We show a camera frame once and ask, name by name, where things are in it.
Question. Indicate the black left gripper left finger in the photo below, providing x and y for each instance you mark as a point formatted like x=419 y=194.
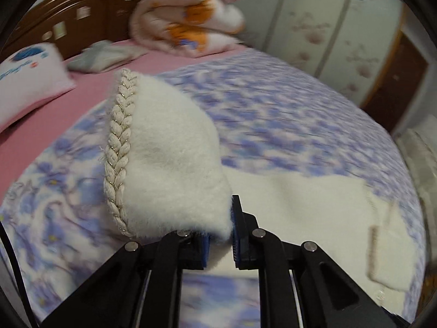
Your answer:
x=184 y=249

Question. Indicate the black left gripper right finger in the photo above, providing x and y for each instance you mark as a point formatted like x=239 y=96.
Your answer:
x=249 y=240

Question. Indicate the white fluffy sweater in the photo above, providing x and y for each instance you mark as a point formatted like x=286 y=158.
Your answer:
x=163 y=172

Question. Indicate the beige lace covered furniture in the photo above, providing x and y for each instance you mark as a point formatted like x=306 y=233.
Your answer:
x=418 y=148

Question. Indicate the pink bed sheet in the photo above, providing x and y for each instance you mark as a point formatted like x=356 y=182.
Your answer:
x=24 y=140

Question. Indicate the dark wooden door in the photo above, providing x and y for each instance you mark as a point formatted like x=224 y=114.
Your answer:
x=399 y=83

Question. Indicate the grey folded cloth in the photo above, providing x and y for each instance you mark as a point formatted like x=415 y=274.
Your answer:
x=103 y=56

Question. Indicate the white pillow blue print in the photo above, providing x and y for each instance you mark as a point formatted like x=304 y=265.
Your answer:
x=30 y=78

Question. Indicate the folded pink bear quilt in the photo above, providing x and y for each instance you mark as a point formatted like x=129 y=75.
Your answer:
x=188 y=28

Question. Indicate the floral sliding wardrobe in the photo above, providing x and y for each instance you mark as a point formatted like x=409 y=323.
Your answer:
x=345 y=44

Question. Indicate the dark wooden headboard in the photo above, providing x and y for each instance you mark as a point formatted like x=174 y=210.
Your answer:
x=71 y=25

